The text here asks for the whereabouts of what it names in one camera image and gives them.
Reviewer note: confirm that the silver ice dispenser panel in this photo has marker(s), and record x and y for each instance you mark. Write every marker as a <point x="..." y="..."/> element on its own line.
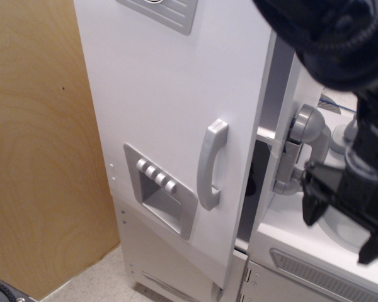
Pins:
<point x="161" y="194"/>

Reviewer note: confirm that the silver freezer door handle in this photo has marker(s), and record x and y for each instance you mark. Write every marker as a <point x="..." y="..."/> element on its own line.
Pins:
<point x="216" y="292"/>

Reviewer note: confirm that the brass cabinet hinge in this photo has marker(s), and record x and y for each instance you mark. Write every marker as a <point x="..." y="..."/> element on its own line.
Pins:
<point x="247" y="275"/>

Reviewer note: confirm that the white lower freezer door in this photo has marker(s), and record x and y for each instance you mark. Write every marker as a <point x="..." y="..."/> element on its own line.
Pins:
<point x="154" y="263"/>

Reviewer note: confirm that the grey base with screw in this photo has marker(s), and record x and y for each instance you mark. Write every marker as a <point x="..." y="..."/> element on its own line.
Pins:
<point x="9" y="293"/>

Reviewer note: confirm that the white toy fridge door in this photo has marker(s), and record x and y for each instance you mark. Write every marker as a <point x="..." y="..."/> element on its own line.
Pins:
<point x="160" y="73"/>

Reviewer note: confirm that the grey oven vent panel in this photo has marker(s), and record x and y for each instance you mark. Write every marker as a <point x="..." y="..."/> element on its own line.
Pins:
<point x="321" y="278"/>

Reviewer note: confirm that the silver fridge door handle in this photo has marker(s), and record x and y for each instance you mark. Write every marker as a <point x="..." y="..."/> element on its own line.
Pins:
<point x="214" y="140"/>

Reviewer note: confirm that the silver toy faucet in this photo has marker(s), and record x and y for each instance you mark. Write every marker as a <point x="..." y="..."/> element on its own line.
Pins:
<point x="343" y="136"/>

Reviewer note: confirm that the silver toy telephone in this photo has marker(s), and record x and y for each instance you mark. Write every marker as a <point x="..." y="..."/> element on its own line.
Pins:
<point x="308" y="139"/>

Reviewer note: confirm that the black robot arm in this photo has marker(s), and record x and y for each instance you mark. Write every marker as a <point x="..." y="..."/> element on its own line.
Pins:
<point x="337" y="43"/>

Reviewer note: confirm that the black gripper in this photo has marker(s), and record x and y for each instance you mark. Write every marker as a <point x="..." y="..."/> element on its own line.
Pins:
<point x="352" y="190"/>

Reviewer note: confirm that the plywood board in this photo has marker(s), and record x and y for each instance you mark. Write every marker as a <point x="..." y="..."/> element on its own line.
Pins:
<point x="56" y="212"/>

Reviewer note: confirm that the silver toy sink basin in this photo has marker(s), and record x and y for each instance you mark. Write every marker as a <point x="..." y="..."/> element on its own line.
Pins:
<point x="343" y="230"/>

